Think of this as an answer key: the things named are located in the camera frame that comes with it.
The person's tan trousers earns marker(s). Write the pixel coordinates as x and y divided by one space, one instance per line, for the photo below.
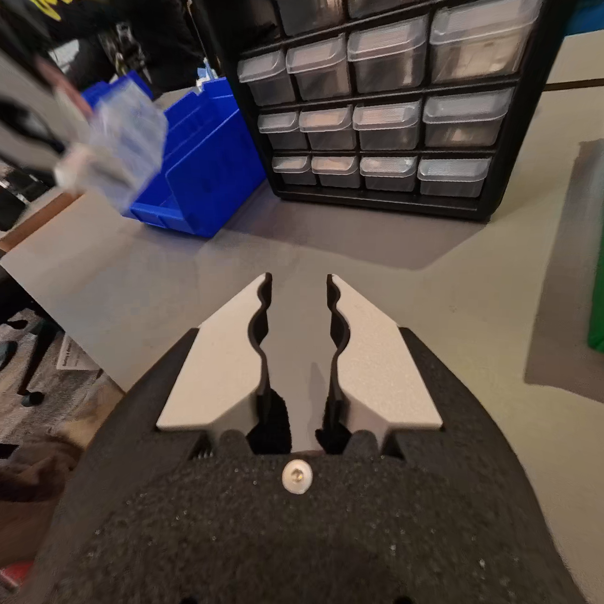
33 495

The blue plastic bin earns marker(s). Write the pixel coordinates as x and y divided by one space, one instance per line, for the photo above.
212 179

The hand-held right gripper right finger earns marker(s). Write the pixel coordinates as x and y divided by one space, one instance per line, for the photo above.
387 377

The black drawer cabinet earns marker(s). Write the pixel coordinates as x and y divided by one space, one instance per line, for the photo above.
377 205

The green plastic bin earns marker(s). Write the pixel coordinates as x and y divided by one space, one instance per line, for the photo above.
597 306

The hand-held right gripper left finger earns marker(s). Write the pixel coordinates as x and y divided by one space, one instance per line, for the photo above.
212 377

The black chair base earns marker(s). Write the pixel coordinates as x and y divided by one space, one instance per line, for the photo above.
35 358

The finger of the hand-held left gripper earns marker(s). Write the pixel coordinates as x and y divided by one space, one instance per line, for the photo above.
28 80
23 155

